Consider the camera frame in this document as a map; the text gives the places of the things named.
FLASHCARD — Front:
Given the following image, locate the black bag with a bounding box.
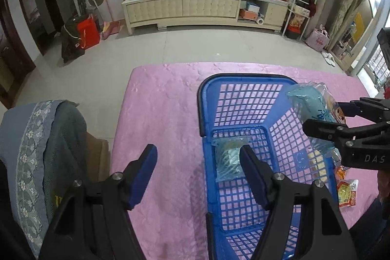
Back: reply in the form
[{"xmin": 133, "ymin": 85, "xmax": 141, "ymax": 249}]
[{"xmin": 61, "ymin": 16, "xmax": 86, "ymax": 63}]

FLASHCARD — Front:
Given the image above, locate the pink broom and dustpan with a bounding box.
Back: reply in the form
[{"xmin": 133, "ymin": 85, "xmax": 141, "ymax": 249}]
[{"xmin": 100, "ymin": 0, "xmax": 121, "ymax": 40}]

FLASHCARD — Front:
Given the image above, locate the orange box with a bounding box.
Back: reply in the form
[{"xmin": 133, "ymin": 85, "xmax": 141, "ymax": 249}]
[{"xmin": 239, "ymin": 9, "xmax": 259, "ymax": 20}]

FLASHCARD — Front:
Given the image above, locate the arched standing mirror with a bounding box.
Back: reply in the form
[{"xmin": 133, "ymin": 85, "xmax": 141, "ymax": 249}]
[{"xmin": 332, "ymin": 0, "xmax": 387, "ymax": 76}]

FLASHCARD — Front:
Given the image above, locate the white slippers pair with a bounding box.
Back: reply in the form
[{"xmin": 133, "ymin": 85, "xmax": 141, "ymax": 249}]
[{"xmin": 321, "ymin": 51, "xmax": 336, "ymax": 67}]

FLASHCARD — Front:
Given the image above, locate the white shelf rack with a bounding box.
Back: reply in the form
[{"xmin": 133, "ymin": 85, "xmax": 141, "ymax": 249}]
[{"xmin": 280, "ymin": 0, "xmax": 320, "ymax": 41}]

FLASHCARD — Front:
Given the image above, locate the cream tufted tv cabinet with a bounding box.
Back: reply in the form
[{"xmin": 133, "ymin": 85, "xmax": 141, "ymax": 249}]
[{"xmin": 122, "ymin": 0, "xmax": 290, "ymax": 37}]

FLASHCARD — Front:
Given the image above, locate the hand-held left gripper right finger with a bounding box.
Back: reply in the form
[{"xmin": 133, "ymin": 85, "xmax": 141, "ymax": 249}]
[{"xmin": 239, "ymin": 145, "xmax": 358, "ymax": 260}]

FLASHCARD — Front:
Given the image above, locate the pink bag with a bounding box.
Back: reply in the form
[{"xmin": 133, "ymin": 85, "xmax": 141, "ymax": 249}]
[{"xmin": 306, "ymin": 29, "xmax": 331, "ymax": 52}]

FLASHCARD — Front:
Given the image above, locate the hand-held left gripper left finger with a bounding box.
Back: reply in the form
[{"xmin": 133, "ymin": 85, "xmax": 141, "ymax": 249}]
[{"xmin": 38, "ymin": 144, "xmax": 159, "ymax": 260}]

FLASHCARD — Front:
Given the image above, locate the blue-grey lace-trimmed cloth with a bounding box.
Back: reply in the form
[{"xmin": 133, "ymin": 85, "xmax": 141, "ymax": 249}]
[{"xmin": 0, "ymin": 100, "xmax": 74, "ymax": 259}]

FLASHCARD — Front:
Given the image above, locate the person's leg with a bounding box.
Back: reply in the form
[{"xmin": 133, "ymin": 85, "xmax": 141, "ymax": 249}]
[{"xmin": 347, "ymin": 196, "xmax": 390, "ymax": 260}]

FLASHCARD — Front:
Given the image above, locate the glass sliding door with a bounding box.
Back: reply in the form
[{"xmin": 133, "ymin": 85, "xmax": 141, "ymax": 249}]
[{"xmin": 355, "ymin": 0, "xmax": 390, "ymax": 96}]

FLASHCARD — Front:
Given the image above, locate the pink tablecloth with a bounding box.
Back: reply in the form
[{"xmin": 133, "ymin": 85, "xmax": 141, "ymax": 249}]
[{"xmin": 110, "ymin": 63, "xmax": 380, "ymax": 260}]

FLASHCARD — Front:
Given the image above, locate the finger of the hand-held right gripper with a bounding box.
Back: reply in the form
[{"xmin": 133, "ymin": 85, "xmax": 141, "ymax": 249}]
[
  {"xmin": 302, "ymin": 118, "xmax": 390, "ymax": 154},
  {"xmin": 340, "ymin": 97, "xmax": 390, "ymax": 126}
]

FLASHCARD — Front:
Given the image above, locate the blue plastic mesh basket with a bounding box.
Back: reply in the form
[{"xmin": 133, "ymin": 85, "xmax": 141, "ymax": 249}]
[{"xmin": 197, "ymin": 74, "xmax": 343, "ymax": 260}]

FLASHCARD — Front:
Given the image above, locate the red bag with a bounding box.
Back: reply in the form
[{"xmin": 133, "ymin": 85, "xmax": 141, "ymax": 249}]
[{"xmin": 76, "ymin": 18, "xmax": 101, "ymax": 50}]

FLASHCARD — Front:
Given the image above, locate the light blue cartoon snack packet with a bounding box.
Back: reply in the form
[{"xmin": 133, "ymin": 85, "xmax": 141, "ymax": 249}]
[{"xmin": 286, "ymin": 82, "xmax": 348, "ymax": 158}]

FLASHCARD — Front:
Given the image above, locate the printed food bag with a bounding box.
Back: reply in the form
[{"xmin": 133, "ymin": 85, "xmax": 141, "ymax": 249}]
[{"xmin": 289, "ymin": 16, "xmax": 309, "ymax": 32}]

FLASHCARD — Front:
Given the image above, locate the light blue clear snack packet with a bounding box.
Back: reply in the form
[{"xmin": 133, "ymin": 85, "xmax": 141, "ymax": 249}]
[{"xmin": 212, "ymin": 136, "xmax": 253, "ymax": 183}]

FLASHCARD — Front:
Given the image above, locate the red snack packet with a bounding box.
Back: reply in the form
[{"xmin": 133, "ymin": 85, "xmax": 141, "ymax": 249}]
[{"xmin": 337, "ymin": 178, "xmax": 360, "ymax": 208}]

